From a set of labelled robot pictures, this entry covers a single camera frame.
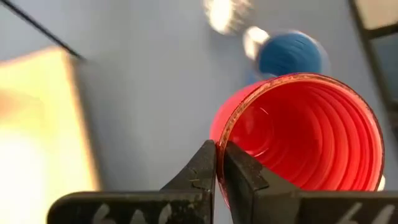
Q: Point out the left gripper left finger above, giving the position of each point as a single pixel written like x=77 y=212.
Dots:
x=186 y=205

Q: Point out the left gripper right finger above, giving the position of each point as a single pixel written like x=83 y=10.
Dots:
x=264 y=202

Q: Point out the red and white mug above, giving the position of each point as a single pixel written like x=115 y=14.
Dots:
x=311 y=130

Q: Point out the blue and white mug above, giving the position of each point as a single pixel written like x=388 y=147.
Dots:
x=289 y=56

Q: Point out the blue-grey table mat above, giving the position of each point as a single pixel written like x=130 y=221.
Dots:
x=149 y=109

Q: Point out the wooden shelf rack black frame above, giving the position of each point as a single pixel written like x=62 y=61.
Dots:
x=37 y=140

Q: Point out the black metal table frame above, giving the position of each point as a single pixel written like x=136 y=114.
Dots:
x=363 y=31

